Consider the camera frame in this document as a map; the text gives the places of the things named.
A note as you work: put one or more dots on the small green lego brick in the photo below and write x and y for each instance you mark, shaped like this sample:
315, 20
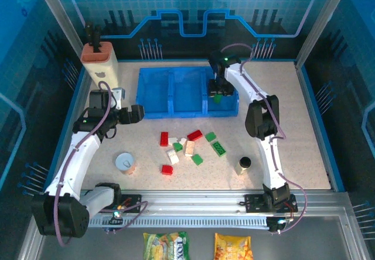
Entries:
210, 137
177, 147
218, 99
197, 160

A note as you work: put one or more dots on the long red lego brick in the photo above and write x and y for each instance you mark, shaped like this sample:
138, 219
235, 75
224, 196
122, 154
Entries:
164, 139
194, 135

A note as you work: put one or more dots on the long white lego brick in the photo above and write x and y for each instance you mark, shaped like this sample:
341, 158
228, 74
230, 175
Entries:
173, 156

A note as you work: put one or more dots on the long green lego brick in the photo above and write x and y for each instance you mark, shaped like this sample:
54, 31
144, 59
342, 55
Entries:
219, 149

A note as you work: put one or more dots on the long cream lego brick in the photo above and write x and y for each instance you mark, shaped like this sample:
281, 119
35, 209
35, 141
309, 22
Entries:
189, 148

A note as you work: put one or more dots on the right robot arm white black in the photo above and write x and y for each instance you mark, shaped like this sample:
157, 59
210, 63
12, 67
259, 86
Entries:
271, 160

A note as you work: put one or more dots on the blue three-compartment bin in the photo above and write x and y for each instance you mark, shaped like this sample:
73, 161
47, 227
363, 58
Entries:
184, 90

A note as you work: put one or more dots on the tin can with pull tab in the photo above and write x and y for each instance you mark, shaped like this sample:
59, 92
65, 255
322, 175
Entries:
125, 163

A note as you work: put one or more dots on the cream knife block terracotta top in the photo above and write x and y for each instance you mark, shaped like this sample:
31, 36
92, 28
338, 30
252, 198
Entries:
102, 72

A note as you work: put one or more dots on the small red lego brick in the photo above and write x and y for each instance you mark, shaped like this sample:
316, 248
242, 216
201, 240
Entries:
167, 169

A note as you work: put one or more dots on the glass jar with black lid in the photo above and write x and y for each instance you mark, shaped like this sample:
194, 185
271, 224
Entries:
242, 166

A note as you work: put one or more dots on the small circuit board with LED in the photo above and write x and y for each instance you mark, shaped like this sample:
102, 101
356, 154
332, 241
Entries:
281, 222
117, 214

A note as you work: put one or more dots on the green snack bag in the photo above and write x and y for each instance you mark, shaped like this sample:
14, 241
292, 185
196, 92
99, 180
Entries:
165, 246

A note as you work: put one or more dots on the yellow snack bag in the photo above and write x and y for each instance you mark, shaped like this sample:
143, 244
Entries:
233, 246

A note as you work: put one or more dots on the aluminium frame beam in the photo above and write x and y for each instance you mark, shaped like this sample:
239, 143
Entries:
190, 203

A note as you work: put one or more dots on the aluminium frame post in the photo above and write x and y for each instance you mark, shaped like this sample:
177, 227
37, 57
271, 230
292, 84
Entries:
63, 17
322, 17

